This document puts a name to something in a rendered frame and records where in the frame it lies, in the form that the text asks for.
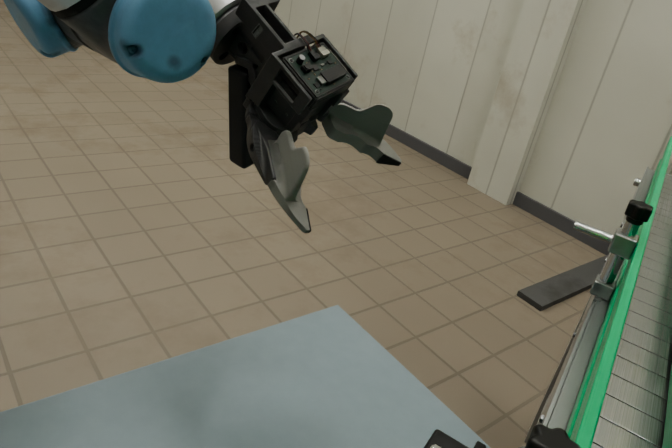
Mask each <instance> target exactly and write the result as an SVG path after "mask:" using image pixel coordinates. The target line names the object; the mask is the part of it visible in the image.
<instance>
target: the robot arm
mask: <svg viewBox="0 0 672 448"><path fill-rule="evenodd" d="M279 2H280V0H4V3H5V5H6V7H7V9H8V10H9V12H10V14H11V16H12V17H13V19H14V21H15V22H16V24H17V25H18V27H19V28H20V30H21V31H22V33H23V34H24V35H25V37H26V38H27V40H28V41H29V42H30V43H31V44H32V46H33V47H34V48H35V49H36V50H37V51H38V52H39V53H40V54H42V55H43V56H46V57H49V58H54V57H57V56H59V55H62V54H64V53H66V52H69V51H71V52H75V51H76V50H78V48H79V47H80V46H82V45H84V46H86V47H87V48H89V49H91V50H93V51H95V52H97V53H99V54H101V55H103V56H104V57H106V58H108V59H110V60H112V61H113V62H115V63H117V64H119V66H120V67H121V68H122V69H124V70H125V71H126V72H128V73H130V74H131V75H134V76H137V77H142V78H147V79H149V80H152V81H155V82H159V83H174V82H178V81H182V80H184V79H187V78H189V77H191V76H192V75H194V74H195V73H196V72H198V71H199V70H200V69H201V68H202V67H203V65H205V64H206V61H207V60H208V58H209V57H211V59H212V60H213V61H214V62H215V63H216V64H218V65H224V64H228V63H231V62H234V61H235V63H236V64H234V65H231V66H229V68H228V89H229V158H230V160H231V161H232V162H233V163H235V164H236V165H238V166H239V167H241V168H243V169H245V168H247V167H249V166H251V165H253V164H254V165H255V167H256V168H257V170H258V172H259V174H260V176H261V178H262V180H263V182H264V184H265V185H268V187H269V189H270V191H271V193H272V194H273V196H274V198H275V199H276V201H277V202H278V203H279V205H280V206H281V207H282V209H283V210H284V211H285V212H286V214H287V215H288V216H289V217H290V219H291V220H292V221H293V222H294V223H295V224H296V225H297V227H298V228H299V229H300V230H301V231H302V232H304V233H309V232H311V225H310V220H309V214H308V209H307V208H306V207H305V205H304V203H303V201H302V199H301V185H302V183H303V181H304V179H305V176H306V174H307V172H308V169H309V164H310V156H309V152H308V149H307V147H299V148H296V147H295V145H294V143H295V142H296V140H297V139H298V135H300V134H302V133H303V132H305V133H307V134H309V135H312V134H313V133H314V132H315V131H316V129H317V128H318V125H317V122H316V119H317V120H318V121H320V122H322V125H323V128H324V130H325V132H326V135H327V136H328V137H329V138H330V139H332V140H334V141H336V142H344V143H347V144H349V145H351V146H353V147H354V148H355V149H356V150H357V151H358V152H360V153H364V154H367V155H369V156H370V157H372V158H373V159H374V160H375V161H376V163H378V164H386V165H394V166H399V165H400V164H401V162H402V160H401V159H400V157H399V156H398V155H397V154H396V152H395V151H394V150H393V149H392V147H391V146H390V145H389V144H388V143H387V142H386V141H385V140H384V139H383V137H384V135H385V132H386V130H387V128H388V126H389V124H390V122H391V120H392V117H393V113H392V111H391V109H390V108H389V107H387V106H385V105H383V104H376V105H373V106H370V107H368V108H365V109H355V108H353V107H351V106H349V105H347V104H345V103H340V102H341V101H342V100H343V98H344V97H345V96H346V95H347V94H348V93H349V90H348V88H349V87H350V86H351V85H352V84H353V82H354V80H355V79H356V78H357V77H358V74H357V73H356V72H355V71H354V70H353V68H352V67H351V66H350V65H349V64H348V62H347V61H346V60H345V59H344V58H343V56H342V55H341V54H340V53H339V52H338V50H337V49H336V48H335V47H334V46H333V44H332V43H331V42H330V41H329V40H328V38H327V37H326V36H325V35H324V34H320V35H318V36H315V37H314V36H313V35H312V34H311V33H309V32H308V31H305V30H304V31H301V32H300V33H295V34H294V35H293V34H292V32H291V31H290V30H289V29H288V28H287V26H286V25H285V24H284V23H283V22H282V20H281V19H280V18H279V17H278V16H277V14H276V13H275V12H274V11H275V9H276V7H277V5H278V4H279ZM303 32H304V33H306V34H308V35H306V36H304V37H303V36H302V35H301V33H303ZM296 35H297V37H295V36H296ZM299 36H300V37H301V38H298V37H299ZM312 43H314V44H313V45H312V46H309V44H312ZM305 46H307V48H305ZM330 50H331V51H332V52H333V53H332V52H331V51H330ZM335 56H336V57H337V58H338V59H337V58H336V57H335ZM340 62H341V63H342V64H343V65H344V66H343V65H342V64H341V63H340ZM345 68H346V69H347V70H346V69H345Z"/></svg>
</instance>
